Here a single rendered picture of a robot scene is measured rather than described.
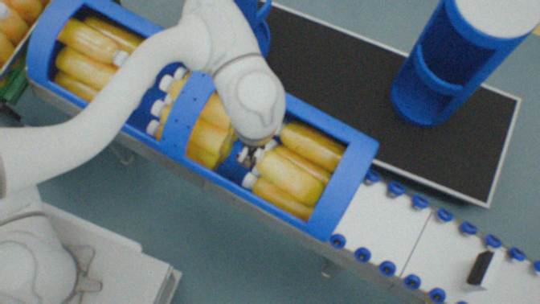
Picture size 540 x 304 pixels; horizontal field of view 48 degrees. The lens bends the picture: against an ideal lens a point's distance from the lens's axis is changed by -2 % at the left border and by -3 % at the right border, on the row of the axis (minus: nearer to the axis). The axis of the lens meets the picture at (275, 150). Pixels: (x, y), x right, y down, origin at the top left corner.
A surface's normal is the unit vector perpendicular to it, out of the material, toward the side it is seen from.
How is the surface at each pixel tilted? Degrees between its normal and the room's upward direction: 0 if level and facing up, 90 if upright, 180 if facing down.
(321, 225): 58
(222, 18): 25
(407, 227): 0
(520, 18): 0
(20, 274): 3
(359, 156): 21
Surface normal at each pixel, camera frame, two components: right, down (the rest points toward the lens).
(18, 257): 0.04, -0.11
